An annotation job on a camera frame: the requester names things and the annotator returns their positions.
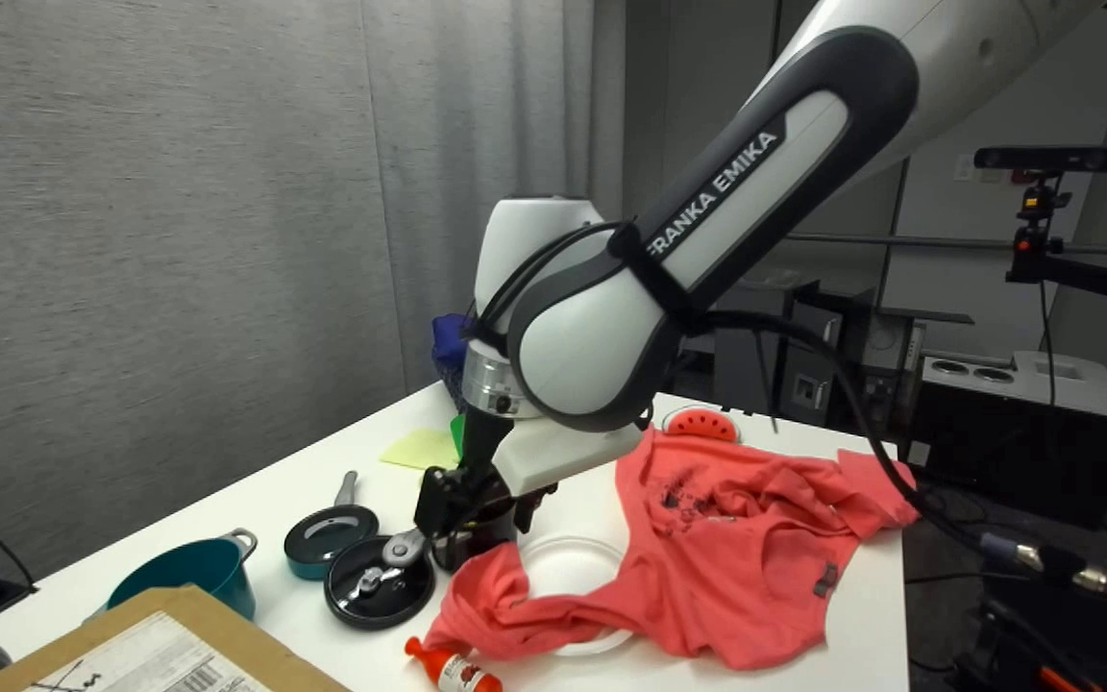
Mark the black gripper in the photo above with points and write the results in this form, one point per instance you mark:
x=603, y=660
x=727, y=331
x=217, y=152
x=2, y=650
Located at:
x=468, y=493

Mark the coral red long-sleeve shirt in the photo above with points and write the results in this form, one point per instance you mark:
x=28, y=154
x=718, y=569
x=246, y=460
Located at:
x=730, y=564

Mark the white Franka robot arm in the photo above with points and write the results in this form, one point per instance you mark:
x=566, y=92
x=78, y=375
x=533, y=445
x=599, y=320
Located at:
x=576, y=349

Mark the white bowl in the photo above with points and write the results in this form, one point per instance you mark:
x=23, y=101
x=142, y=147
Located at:
x=566, y=548

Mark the yellow-green flat toy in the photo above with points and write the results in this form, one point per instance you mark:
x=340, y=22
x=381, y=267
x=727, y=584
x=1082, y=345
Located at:
x=419, y=449

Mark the green plastic cup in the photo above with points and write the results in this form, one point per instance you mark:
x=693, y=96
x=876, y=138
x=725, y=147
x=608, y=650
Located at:
x=457, y=428

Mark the orange sauce bottle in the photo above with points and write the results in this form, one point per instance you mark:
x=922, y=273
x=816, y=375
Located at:
x=443, y=664

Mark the black frying pan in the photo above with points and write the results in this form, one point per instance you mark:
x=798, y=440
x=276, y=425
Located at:
x=328, y=536

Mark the blue folded cloth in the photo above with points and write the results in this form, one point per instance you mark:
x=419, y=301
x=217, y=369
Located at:
x=451, y=349

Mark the watermelon slice toy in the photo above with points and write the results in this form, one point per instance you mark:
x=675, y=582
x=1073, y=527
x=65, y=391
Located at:
x=708, y=425

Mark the teal pot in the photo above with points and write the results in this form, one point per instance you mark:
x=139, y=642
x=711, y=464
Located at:
x=194, y=569

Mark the cardboard box with label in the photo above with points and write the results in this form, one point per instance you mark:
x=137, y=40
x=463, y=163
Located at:
x=156, y=646

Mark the black equipment box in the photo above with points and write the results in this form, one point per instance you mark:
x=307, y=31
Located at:
x=1026, y=437

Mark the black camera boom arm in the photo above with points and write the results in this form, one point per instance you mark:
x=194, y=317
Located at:
x=1098, y=273

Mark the black depth camera bar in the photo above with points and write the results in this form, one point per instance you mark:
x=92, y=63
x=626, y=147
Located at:
x=1057, y=160

